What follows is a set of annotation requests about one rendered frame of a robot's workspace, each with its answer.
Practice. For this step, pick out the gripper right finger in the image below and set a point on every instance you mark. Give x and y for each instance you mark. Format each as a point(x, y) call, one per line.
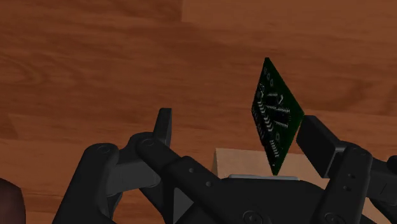
point(347, 173)

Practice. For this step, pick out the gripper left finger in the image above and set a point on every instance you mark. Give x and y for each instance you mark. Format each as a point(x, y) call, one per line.
point(102, 173)

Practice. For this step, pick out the green circuit board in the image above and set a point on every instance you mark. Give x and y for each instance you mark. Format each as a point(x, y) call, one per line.
point(276, 124)

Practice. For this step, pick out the dark brown rounded object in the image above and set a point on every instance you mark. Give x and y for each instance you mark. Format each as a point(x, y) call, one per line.
point(11, 204)

